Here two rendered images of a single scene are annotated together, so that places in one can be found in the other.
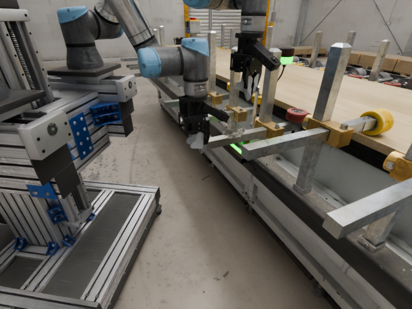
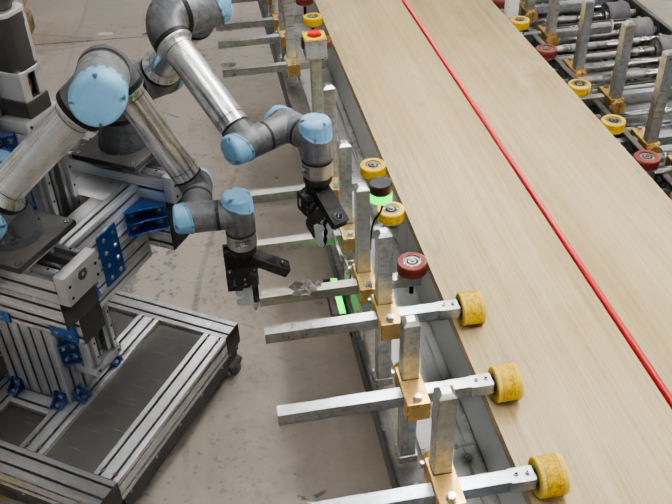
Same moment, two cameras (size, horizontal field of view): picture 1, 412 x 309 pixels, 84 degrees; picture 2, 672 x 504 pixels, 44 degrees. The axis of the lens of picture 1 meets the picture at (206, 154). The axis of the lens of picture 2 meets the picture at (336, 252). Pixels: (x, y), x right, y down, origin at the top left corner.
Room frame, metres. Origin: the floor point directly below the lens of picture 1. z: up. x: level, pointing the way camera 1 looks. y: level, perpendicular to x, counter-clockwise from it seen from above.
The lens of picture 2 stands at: (-0.85, -0.65, 2.26)
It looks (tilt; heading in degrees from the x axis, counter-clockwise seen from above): 37 degrees down; 16
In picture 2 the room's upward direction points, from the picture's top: 2 degrees counter-clockwise
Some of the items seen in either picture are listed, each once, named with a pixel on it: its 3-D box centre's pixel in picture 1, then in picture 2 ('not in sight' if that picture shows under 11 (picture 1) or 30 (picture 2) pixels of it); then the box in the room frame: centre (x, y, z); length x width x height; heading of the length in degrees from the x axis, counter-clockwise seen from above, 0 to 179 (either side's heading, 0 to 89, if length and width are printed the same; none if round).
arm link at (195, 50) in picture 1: (194, 59); (237, 212); (0.69, 0.03, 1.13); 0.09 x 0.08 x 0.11; 112
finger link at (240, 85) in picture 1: (243, 87); (314, 231); (0.79, -0.13, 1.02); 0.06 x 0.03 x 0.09; 44
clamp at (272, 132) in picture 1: (268, 128); (365, 280); (0.84, -0.25, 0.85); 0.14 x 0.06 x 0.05; 24
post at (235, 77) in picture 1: (233, 100); (346, 213); (1.09, -0.13, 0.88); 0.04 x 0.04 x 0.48; 24
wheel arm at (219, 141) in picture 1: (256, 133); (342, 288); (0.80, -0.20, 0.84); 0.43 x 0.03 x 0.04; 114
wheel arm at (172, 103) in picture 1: (202, 99); (311, 190); (1.25, 0.02, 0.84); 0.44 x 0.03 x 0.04; 114
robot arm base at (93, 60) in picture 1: (83, 54); (121, 127); (1.09, 0.54, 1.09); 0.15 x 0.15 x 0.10
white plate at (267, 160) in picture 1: (252, 144); (352, 296); (0.88, -0.20, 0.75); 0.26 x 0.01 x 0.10; 24
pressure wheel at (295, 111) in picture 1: (295, 122); (411, 276); (0.87, -0.37, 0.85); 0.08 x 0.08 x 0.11
